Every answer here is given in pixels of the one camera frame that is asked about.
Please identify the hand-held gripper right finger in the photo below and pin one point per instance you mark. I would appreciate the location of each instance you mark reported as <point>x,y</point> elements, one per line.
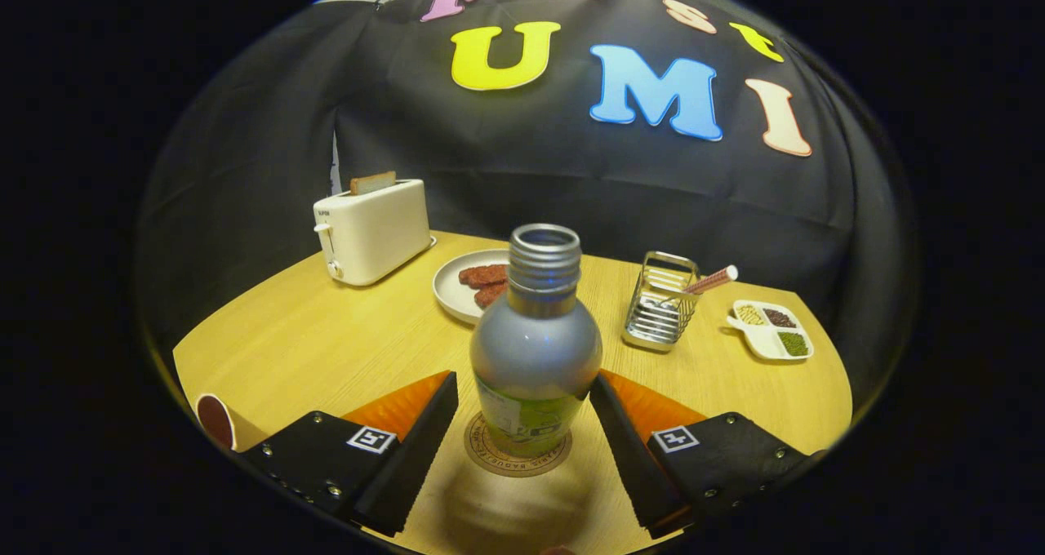
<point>624,457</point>

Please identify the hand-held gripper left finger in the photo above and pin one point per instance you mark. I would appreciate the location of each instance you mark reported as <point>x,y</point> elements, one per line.
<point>420,457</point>

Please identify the brown round coaster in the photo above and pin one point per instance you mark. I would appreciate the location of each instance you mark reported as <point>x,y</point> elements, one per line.
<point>486,455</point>

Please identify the silver juice bottle green label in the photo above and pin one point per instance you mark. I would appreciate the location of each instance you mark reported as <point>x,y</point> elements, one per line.
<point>535,351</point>

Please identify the wooden table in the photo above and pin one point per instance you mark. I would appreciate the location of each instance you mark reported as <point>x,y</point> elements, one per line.
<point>326,343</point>

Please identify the white round plate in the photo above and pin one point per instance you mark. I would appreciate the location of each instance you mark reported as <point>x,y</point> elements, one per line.
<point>449,290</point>

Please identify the brown meat patty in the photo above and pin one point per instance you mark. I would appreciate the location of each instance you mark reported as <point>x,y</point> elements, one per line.
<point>490,295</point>
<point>483,275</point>

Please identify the white divided dish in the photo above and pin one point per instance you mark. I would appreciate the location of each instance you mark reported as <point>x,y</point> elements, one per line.
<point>771,330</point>

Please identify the striped stick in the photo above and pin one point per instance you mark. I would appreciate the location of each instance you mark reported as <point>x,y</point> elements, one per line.
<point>714,279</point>

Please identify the cream toaster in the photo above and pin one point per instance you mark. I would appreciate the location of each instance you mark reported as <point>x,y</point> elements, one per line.
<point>375,233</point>

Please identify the toast slice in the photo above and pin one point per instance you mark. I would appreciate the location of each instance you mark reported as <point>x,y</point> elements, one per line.
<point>373,183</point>

